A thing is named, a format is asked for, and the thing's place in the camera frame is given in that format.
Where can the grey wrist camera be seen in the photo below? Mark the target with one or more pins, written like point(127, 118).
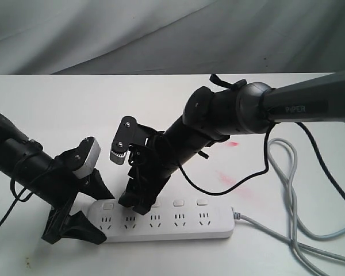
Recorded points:
point(84, 158)
point(129, 134)

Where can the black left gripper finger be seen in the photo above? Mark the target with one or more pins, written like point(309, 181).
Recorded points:
point(77, 226)
point(94, 186)

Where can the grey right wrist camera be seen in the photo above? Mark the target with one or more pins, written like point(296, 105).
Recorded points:
point(129, 134)

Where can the white backdrop cloth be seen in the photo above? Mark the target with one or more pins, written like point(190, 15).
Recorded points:
point(171, 37)

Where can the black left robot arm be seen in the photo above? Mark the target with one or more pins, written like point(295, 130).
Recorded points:
point(24, 162)

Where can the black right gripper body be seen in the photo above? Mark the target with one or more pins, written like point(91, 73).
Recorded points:
point(148, 174)

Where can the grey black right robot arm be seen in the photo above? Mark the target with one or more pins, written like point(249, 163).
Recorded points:
point(240, 108)

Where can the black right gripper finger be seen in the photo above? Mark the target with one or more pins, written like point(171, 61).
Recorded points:
point(128, 199)
point(144, 205)

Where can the white five-outlet power strip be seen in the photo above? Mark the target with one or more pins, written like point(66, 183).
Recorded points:
point(168, 219)

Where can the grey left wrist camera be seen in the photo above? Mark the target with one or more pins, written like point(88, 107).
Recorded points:
point(84, 158)

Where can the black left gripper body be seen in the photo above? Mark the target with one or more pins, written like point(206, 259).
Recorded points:
point(63, 187)

